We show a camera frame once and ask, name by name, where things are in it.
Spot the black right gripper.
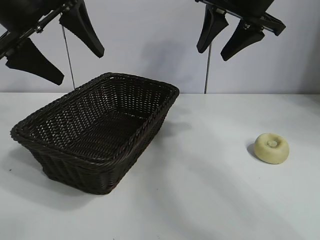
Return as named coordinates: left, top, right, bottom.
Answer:
left=194, top=0, right=287, bottom=62

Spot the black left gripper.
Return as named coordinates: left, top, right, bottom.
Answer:
left=0, top=0, right=105, bottom=86

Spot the dark brown woven basket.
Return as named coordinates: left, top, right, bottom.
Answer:
left=9, top=71, right=181, bottom=196

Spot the pale yellow round pastry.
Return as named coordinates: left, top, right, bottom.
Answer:
left=254, top=132, right=291, bottom=165

